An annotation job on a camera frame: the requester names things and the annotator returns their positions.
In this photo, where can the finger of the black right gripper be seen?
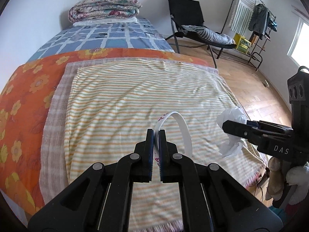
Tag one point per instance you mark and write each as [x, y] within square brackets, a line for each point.
[255, 132]
[268, 126]

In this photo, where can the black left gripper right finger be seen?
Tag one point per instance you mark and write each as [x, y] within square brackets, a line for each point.
[211, 199]

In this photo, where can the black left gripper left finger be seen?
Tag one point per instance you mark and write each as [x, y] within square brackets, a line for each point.
[100, 198]

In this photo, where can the white plastic bag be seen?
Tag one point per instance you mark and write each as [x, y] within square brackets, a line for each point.
[228, 120]

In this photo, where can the white paper strip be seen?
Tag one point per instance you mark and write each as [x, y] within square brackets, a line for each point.
[179, 132]

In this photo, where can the gloved right hand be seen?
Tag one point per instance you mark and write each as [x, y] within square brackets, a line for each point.
[280, 178]

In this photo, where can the yellow plastic crate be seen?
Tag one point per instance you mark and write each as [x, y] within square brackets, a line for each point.
[242, 44]

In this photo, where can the window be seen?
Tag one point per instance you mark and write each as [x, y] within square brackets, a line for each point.
[298, 51]

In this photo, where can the striped cushion on chair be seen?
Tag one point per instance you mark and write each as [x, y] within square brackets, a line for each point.
[206, 34]

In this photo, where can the striped yellow towel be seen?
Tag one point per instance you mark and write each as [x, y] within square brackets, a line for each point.
[111, 106]

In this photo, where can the black clothes rack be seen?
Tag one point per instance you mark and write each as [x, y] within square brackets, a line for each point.
[254, 57]

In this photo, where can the dark hanging jacket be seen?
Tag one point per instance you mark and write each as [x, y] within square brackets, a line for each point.
[259, 20]

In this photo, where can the striped hanging towel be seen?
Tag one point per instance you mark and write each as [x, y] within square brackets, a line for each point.
[241, 15]

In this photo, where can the orange floral bedsheet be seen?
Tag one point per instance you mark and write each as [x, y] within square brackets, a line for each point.
[25, 101]

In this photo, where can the black folding chair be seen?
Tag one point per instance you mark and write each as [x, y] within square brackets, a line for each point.
[187, 22]

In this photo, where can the blue checkered bedsheet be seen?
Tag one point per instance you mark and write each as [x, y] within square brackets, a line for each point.
[139, 35]

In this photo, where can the folded floral quilt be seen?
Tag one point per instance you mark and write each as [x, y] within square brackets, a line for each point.
[103, 9]

